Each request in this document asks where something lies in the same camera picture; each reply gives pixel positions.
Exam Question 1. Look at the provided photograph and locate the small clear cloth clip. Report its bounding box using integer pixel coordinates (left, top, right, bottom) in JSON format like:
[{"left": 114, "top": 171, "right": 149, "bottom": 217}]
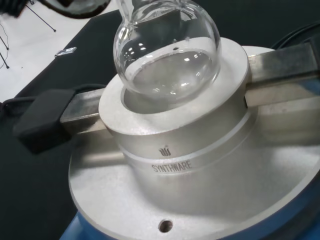
[{"left": 56, "top": 46, "right": 77, "bottom": 58}]

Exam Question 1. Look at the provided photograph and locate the thin dark tripod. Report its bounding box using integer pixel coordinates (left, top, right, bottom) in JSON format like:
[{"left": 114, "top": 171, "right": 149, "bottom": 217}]
[{"left": 0, "top": 22, "right": 11, "bottom": 70}]

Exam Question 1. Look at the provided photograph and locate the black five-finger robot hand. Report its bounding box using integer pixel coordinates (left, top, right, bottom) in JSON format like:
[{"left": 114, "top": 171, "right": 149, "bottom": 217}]
[{"left": 46, "top": 0, "right": 111, "bottom": 20}]

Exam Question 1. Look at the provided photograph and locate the heater with blue base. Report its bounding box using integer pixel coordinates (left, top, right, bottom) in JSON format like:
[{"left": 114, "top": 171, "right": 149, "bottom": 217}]
[{"left": 12, "top": 36, "right": 320, "bottom": 240}]

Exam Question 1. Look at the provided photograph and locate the coiled black heater cable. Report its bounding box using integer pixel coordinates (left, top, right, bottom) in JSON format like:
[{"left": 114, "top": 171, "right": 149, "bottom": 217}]
[{"left": 271, "top": 21, "right": 320, "bottom": 49}]

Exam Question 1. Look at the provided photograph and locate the black tripod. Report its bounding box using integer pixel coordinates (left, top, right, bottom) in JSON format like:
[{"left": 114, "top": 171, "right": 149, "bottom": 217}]
[{"left": 24, "top": 2, "right": 57, "bottom": 33}]

